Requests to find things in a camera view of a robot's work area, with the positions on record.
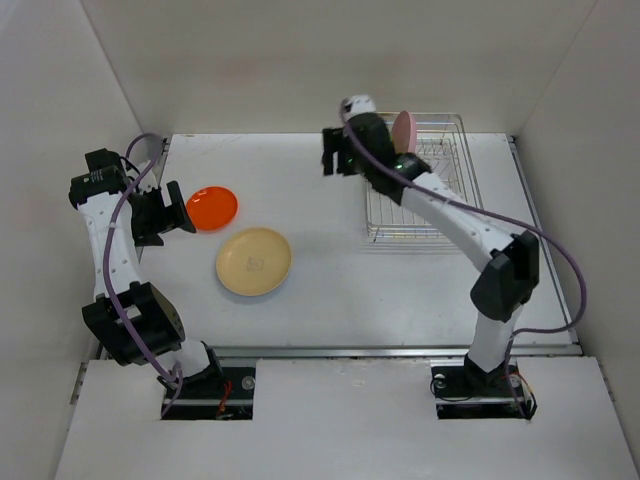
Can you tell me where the aluminium rail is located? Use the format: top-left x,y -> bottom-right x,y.
69,343 -> 584,401

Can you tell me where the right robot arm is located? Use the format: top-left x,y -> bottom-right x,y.
322,112 -> 540,394

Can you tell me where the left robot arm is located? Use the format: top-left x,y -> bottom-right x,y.
69,149 -> 224,397

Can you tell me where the red-orange plate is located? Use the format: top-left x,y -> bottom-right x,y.
186,186 -> 239,232

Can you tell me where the metal wire dish rack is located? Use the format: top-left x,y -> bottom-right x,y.
364,112 -> 485,242

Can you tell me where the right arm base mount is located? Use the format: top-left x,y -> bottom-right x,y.
429,364 -> 538,421

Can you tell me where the pink plate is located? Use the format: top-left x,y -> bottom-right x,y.
391,111 -> 417,154

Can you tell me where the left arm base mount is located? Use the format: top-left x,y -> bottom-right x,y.
161,366 -> 256,421

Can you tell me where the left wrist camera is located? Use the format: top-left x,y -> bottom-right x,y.
85,148 -> 125,173

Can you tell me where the yellow-orange plate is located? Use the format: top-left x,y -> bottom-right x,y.
215,227 -> 293,297

